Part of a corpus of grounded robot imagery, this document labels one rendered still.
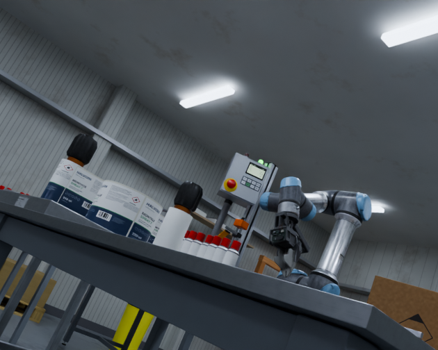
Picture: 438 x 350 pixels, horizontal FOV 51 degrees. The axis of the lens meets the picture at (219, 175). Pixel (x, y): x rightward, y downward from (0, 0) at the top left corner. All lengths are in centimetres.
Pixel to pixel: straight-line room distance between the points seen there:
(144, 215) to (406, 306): 84
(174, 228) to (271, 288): 112
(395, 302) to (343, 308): 118
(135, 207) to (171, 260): 79
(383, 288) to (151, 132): 656
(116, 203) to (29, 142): 588
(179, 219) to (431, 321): 83
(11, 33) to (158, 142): 271
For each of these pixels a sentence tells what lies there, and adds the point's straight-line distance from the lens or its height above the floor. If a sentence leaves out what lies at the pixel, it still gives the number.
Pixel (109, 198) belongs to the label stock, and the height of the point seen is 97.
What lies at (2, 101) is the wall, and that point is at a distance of 722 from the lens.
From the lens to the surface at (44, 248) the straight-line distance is 100.
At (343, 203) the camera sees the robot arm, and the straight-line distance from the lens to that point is 205.
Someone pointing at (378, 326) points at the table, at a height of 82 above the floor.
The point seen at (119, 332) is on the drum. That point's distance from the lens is 631.
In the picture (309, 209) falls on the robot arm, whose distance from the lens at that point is 174.
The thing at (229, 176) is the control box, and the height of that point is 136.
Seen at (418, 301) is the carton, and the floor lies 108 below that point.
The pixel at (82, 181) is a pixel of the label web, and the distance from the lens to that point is 164.
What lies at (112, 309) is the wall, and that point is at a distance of 775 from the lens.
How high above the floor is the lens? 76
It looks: 17 degrees up
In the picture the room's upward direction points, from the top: 24 degrees clockwise
